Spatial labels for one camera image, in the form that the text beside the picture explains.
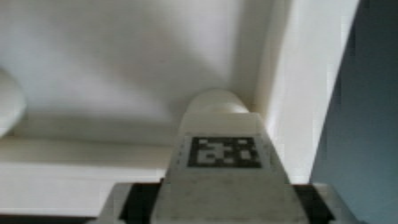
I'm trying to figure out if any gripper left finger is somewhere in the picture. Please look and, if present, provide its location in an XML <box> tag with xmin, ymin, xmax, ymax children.
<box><xmin>97</xmin><ymin>183</ymin><xmax>161</xmax><ymax>224</ymax></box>

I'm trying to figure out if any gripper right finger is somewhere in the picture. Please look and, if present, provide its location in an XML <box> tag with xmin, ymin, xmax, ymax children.
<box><xmin>294</xmin><ymin>183</ymin><xmax>356</xmax><ymax>224</ymax></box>

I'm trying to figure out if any white square table top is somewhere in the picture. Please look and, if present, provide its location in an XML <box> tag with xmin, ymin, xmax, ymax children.
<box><xmin>0</xmin><ymin>0</ymin><xmax>360</xmax><ymax>216</ymax></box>

